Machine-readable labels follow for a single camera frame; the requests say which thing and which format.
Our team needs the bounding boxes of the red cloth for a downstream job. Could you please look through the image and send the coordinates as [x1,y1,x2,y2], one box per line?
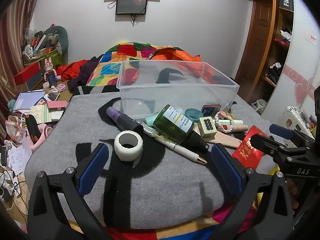
[59,60,88,82]

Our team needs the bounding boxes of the grey green neck pillow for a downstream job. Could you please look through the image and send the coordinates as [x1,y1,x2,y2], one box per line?
[41,25,69,55]

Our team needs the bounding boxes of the beige cosmetic tube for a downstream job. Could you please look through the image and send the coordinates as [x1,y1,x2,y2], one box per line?
[194,127,242,148]

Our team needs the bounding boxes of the teal tape roll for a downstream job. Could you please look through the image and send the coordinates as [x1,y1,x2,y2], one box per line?
[184,108,203,123]

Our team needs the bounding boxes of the white tape roll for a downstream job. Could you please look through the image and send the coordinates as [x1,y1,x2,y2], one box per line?
[114,131,143,161]

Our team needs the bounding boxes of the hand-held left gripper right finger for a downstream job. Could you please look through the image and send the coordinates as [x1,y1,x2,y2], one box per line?
[211,144,294,240]

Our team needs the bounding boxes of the beige tube with red band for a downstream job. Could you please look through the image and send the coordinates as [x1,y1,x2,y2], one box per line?
[220,124,249,133]

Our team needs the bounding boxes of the pink white bead bracelet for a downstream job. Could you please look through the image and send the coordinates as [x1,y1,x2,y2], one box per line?
[214,111,235,133]

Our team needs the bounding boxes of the white loose papers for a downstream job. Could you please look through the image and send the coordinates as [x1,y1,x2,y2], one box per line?
[5,135,33,175]

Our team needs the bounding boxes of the pink bunny figure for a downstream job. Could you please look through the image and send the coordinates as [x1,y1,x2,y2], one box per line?
[44,57,57,85]

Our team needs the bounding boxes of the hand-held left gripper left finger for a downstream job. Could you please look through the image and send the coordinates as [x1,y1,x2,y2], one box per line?
[27,142,110,240]

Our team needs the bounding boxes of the dark purple cloth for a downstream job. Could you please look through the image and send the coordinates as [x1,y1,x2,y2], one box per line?
[67,56,104,93]

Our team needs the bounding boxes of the orange jacket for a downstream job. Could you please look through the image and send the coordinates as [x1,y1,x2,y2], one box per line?
[150,47,218,85]

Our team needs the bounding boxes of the green dotted cube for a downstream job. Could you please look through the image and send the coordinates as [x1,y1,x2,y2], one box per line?
[197,116,217,139]

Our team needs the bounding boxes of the long red box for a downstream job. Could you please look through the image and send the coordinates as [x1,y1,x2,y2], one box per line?
[14,61,42,85]

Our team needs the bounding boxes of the striped brown curtain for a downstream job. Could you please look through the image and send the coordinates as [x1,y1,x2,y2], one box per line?
[0,0,50,100]

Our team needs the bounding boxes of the green glass bottle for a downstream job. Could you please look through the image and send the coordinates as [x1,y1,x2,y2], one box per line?
[153,104,210,153]

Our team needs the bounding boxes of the light blue notebook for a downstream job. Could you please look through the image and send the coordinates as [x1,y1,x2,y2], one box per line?
[12,91,47,112]

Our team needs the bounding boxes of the long mint green tube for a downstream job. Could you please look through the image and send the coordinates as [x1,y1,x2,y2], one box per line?
[215,119,244,126]

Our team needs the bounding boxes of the small wall monitor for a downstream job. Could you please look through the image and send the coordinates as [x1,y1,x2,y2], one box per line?
[115,0,148,15]

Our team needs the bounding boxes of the white pen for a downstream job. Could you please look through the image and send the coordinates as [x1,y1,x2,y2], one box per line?
[139,122,208,165]

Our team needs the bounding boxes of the small blue box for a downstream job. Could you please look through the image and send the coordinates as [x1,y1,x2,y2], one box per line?
[201,104,222,117]

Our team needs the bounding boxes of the white sliding door pink hearts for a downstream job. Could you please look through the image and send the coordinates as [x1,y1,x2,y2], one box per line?
[260,0,320,120]

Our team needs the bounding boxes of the green box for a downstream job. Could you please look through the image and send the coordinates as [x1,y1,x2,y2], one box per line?
[24,49,63,67]

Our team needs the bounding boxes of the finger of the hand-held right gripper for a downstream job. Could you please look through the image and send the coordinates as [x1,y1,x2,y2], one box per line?
[250,133,315,161]
[269,123,315,147]

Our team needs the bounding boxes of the pink flat box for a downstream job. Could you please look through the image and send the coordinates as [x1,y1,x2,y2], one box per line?
[47,100,68,112]

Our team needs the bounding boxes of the person's right hand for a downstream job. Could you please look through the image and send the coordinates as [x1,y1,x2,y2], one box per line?
[286,179,304,210]

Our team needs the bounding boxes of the clear plastic storage box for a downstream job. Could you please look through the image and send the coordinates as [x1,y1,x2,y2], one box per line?
[116,60,240,120]

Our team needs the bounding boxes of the wooden wardrobe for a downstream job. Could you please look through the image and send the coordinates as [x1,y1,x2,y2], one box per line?
[235,0,295,103]

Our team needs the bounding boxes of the white crumpled bag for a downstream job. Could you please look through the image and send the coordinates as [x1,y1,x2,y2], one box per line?
[251,99,267,114]

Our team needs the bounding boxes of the red foil packet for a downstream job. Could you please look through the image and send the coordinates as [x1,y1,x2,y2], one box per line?
[231,125,270,168]

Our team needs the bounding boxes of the white suitcase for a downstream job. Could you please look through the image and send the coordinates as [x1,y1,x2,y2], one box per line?
[276,105,315,140]

